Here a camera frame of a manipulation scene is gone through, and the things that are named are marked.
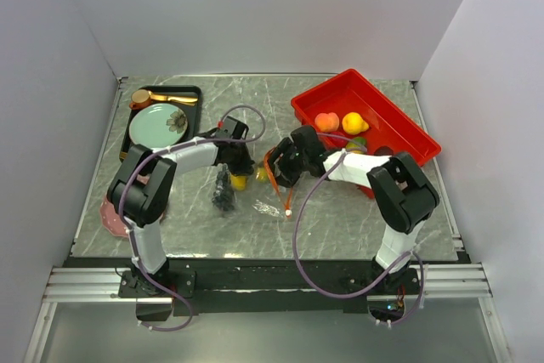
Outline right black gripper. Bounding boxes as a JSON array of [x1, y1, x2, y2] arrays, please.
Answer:
[[258, 137, 309, 189]]

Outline yellow fake banana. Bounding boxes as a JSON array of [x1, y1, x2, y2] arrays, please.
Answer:
[[230, 174, 248, 191]]

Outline red fake strawberry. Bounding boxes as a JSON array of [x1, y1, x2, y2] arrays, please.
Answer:
[[326, 133, 348, 148]]

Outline fake peach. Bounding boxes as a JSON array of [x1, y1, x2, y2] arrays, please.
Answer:
[[314, 112, 340, 133]]

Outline dark fake grapes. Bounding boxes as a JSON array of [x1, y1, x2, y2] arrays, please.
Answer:
[[212, 167, 235, 213]]

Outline clear zip top bag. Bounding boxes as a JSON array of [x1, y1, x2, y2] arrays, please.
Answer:
[[212, 161, 293, 219]]

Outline fake orange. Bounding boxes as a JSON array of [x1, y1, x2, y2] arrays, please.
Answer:
[[341, 112, 370, 135]]

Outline dark red fake apple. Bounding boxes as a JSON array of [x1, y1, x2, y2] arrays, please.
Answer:
[[374, 146, 394, 156]]

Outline yellow green fake mango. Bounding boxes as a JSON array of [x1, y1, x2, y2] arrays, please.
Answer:
[[256, 167, 269, 183]]

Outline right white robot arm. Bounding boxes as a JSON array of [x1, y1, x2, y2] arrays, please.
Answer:
[[264, 136, 439, 293]]

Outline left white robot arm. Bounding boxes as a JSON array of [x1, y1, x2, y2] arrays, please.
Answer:
[[107, 116, 254, 297]]

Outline black serving tray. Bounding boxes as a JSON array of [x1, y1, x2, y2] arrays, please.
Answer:
[[119, 85, 202, 161]]

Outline red plastic bin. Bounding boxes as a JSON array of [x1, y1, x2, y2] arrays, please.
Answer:
[[290, 68, 442, 201]]

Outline gold spoon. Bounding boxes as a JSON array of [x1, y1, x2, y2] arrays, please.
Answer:
[[148, 91, 198, 106]]

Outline teal flower plate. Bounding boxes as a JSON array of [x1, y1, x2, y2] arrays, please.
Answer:
[[128, 103, 189, 149]]

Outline small brown cup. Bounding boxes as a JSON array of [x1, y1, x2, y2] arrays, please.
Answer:
[[129, 88, 152, 111]]

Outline pink dotted plate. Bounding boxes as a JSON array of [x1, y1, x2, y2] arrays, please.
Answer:
[[99, 176, 167, 239]]

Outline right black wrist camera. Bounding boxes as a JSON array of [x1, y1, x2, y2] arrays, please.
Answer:
[[290, 125, 326, 162]]

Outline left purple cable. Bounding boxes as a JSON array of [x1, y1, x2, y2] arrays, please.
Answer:
[[117, 105, 267, 333]]

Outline purple cable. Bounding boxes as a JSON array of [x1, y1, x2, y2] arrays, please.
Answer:
[[292, 132, 426, 326], [117, 105, 267, 333]]

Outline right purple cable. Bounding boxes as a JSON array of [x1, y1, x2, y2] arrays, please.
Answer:
[[292, 132, 426, 326]]

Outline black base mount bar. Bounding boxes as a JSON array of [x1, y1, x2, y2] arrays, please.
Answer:
[[118, 258, 422, 322]]

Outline aluminium frame rail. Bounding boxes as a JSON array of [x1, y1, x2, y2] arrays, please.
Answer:
[[42, 264, 494, 303]]

